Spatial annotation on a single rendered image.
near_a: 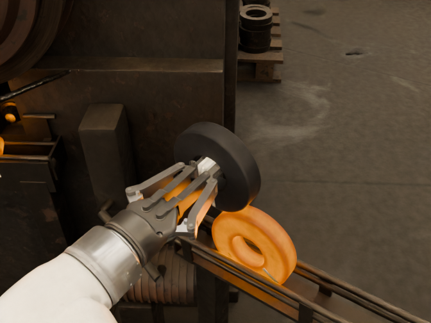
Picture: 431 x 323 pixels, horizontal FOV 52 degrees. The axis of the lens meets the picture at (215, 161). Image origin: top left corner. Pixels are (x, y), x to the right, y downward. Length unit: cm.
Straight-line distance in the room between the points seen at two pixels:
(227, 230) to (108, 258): 27
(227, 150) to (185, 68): 33
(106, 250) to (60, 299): 7
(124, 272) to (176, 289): 43
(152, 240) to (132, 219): 4
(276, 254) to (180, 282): 32
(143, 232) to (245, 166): 18
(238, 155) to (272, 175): 133
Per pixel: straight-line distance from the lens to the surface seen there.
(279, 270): 73
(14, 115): 109
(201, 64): 92
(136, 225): 56
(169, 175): 65
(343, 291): 76
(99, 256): 54
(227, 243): 77
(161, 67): 92
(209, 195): 62
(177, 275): 96
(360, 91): 265
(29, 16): 80
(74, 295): 52
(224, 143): 63
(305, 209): 183
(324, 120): 234
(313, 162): 206
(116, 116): 91
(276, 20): 306
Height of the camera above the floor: 130
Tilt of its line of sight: 40 degrees down
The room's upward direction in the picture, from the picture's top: straight up
